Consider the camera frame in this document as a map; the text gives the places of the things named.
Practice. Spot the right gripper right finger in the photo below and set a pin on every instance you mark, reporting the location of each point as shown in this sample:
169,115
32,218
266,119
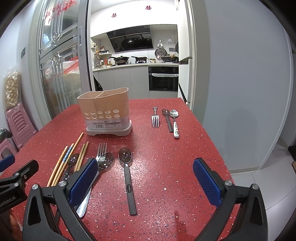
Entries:
251,220

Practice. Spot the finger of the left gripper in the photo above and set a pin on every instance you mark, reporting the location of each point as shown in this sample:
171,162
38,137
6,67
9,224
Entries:
6,162
26,172

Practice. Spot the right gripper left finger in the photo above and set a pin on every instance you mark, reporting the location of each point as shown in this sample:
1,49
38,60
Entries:
38,221

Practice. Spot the long plain wooden chopstick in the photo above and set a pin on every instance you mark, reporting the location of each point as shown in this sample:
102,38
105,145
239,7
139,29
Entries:
75,145

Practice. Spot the silver dinner fork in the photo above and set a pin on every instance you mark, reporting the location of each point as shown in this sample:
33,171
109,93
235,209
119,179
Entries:
81,210

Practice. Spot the black handled large spoon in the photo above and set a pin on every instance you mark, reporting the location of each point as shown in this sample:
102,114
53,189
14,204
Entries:
125,158

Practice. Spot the blue patterned chopstick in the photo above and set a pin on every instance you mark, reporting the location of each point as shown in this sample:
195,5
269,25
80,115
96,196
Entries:
57,175

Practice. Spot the pink plastic stool stack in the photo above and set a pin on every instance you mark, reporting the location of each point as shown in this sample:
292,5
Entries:
20,125

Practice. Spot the dark brown spoon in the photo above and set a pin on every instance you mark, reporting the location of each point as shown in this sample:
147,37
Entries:
71,165

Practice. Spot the bamboo chopstick left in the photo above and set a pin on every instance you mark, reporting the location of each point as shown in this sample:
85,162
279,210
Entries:
79,158

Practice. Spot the bag of nuts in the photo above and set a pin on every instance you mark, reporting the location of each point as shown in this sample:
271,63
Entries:
12,89

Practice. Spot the beige cutlery holder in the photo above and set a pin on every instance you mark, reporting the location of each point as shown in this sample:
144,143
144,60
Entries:
106,112

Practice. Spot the glass sliding door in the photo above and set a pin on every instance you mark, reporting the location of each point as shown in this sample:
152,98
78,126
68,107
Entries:
61,55

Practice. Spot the small ornate silver fork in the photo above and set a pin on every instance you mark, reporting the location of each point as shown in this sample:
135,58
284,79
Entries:
155,118

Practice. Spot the black wok on stove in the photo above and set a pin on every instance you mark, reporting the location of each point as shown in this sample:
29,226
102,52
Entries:
120,60

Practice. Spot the built-in black oven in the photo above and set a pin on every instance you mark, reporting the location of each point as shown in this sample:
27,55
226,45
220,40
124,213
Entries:
163,78

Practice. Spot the black range hood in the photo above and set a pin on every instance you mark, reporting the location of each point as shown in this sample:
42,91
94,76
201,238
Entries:
133,38

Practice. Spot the white handled spoon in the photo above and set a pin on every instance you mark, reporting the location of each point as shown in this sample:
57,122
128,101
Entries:
174,114

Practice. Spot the dark handled small spoon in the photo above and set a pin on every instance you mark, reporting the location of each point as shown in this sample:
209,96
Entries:
166,112

